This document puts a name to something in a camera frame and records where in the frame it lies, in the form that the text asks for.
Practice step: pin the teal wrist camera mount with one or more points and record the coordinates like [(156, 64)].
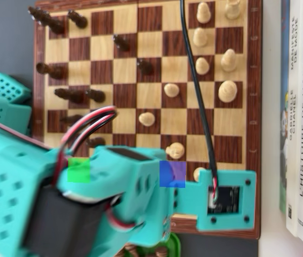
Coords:
[(248, 198)]

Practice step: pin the dark wooden king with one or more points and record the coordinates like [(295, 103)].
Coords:
[(55, 25)]

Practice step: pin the green plastic tray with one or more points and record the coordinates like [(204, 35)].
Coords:
[(175, 246)]

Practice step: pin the light wooden king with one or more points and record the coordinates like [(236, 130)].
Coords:
[(227, 91)]

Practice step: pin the dark wooden rook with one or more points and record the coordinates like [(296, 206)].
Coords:
[(56, 71)]

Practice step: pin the light wooden knight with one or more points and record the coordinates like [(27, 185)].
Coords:
[(175, 151)]

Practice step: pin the light wooden rook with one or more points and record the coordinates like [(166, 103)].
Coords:
[(233, 9)]

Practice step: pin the illustrated cartoon book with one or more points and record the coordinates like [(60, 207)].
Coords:
[(284, 134)]

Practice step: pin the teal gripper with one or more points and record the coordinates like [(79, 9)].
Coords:
[(167, 214)]

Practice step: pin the white Gabrielle Chanel book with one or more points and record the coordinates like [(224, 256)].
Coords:
[(293, 166)]

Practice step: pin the dark wooden queen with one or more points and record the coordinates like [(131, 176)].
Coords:
[(74, 96)]

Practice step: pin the light wooden bishop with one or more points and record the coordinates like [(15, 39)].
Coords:
[(229, 61)]

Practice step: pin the wooden folding chessboard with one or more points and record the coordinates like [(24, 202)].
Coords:
[(124, 80)]

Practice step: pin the light wooden pawn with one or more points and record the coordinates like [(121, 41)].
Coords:
[(171, 90), (197, 174), (203, 13), (202, 67), (201, 38), (147, 119)]

